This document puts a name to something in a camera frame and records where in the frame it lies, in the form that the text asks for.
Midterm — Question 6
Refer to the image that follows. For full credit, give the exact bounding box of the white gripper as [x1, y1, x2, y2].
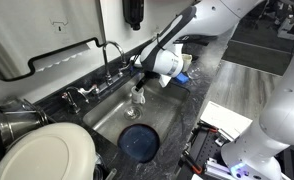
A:
[135, 71, 171, 92]

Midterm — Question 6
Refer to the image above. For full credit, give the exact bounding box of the white mug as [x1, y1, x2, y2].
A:
[131, 87, 146, 104]

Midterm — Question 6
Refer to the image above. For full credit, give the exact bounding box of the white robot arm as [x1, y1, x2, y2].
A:
[139, 0, 294, 180]

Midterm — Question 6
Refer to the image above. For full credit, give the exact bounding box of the cream mug on counter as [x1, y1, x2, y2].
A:
[182, 54, 192, 72]

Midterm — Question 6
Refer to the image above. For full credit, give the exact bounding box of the chrome gooseneck faucet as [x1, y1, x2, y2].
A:
[93, 41, 131, 95]

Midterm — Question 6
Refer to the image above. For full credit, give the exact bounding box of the stainless steel sink basin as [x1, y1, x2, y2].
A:
[83, 75, 189, 145]

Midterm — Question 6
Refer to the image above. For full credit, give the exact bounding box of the sink drain strainer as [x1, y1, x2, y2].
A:
[124, 106, 142, 120]

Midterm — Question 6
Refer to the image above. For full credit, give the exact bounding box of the blue sponge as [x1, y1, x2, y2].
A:
[175, 73, 189, 84]

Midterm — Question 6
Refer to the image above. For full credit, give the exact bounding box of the clear glass lid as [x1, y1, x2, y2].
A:
[187, 66, 201, 80]

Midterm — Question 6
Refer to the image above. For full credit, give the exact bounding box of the dark blue plate in sink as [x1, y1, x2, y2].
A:
[117, 124, 160, 163]

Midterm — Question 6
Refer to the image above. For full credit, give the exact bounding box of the small chrome side tap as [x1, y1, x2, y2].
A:
[61, 86, 90, 114]

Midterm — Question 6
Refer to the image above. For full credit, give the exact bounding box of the black orange clamp tool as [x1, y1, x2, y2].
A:
[182, 150, 202, 175]

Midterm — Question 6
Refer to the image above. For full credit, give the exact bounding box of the white paper sheet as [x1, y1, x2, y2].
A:
[200, 101, 252, 141]

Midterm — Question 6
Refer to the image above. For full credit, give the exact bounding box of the large cream plate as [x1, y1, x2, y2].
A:
[0, 123, 97, 180]

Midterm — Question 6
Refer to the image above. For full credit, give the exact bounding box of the paper towel dispenser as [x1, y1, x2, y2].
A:
[0, 0, 106, 81]

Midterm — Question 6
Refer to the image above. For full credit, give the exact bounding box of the stainless steel pot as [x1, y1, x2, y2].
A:
[0, 98, 49, 148]

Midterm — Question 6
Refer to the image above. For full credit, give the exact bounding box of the black wall soap dispenser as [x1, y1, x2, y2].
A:
[122, 0, 144, 31]

